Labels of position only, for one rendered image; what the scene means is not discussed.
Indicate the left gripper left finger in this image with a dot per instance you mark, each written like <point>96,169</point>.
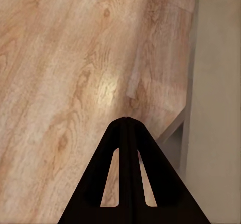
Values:
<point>84,205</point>

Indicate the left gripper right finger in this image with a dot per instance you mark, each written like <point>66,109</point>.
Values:
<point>175,204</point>

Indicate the coffee table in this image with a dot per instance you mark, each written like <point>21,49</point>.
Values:
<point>203,143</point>

